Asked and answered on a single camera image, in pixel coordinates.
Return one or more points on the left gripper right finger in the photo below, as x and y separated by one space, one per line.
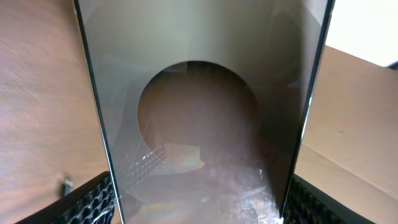
307 204

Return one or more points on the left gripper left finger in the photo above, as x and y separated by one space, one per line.
93 202

